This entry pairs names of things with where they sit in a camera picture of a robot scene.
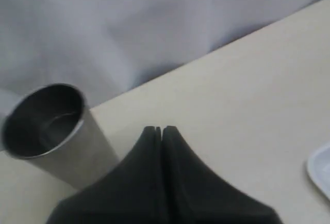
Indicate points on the stainless steel cup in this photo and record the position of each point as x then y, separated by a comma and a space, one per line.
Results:
53, 129

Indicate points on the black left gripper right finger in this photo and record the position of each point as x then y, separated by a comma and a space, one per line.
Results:
196, 194

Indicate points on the white plastic tray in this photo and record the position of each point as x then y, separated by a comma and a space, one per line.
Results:
317, 167

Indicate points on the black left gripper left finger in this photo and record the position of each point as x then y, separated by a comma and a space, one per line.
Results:
131, 193

